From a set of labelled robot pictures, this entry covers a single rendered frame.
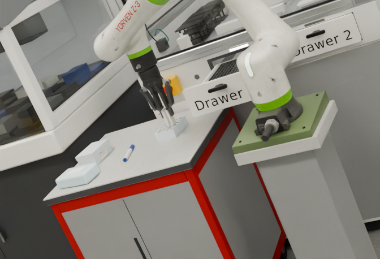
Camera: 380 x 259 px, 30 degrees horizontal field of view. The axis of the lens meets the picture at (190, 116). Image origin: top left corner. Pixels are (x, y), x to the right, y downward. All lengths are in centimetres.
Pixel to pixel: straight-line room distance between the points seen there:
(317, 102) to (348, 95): 51
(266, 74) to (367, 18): 65
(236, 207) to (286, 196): 40
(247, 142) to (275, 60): 27
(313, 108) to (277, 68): 18
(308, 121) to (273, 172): 21
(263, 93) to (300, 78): 62
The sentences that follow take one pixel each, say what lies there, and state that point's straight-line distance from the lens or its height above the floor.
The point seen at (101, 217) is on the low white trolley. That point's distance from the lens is 261.
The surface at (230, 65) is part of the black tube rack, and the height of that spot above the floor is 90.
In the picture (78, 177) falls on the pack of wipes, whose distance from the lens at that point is 259.
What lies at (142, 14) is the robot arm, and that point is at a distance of 228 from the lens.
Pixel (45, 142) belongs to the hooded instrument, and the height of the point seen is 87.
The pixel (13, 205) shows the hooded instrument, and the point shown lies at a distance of 334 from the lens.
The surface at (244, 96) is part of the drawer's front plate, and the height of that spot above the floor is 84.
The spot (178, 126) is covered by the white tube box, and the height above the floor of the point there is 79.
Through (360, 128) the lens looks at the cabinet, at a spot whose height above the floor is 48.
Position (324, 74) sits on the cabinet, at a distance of 277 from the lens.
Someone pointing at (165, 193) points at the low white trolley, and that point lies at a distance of 245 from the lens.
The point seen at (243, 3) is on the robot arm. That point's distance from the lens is 229.
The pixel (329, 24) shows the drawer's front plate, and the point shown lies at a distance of 268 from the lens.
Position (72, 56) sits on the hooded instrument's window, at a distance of 327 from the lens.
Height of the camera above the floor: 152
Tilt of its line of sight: 16 degrees down
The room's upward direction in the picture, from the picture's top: 24 degrees counter-clockwise
